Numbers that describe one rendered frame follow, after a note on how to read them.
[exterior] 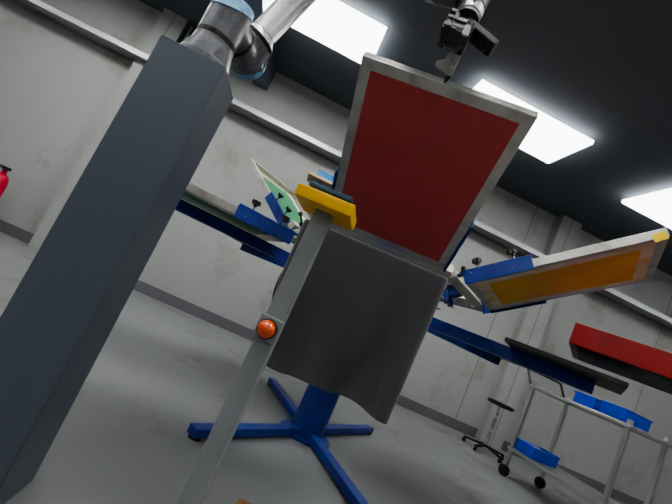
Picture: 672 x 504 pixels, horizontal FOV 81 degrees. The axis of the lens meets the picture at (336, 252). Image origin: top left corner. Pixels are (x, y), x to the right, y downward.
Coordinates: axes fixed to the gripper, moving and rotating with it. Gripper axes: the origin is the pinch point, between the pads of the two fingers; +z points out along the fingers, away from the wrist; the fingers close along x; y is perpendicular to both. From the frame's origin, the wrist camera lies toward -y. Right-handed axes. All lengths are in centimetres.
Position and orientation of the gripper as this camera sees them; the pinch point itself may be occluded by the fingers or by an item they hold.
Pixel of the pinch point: (454, 61)
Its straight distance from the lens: 123.3
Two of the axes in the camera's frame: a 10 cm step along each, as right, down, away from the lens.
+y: -9.1, -3.9, 1.3
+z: -4.1, 8.1, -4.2
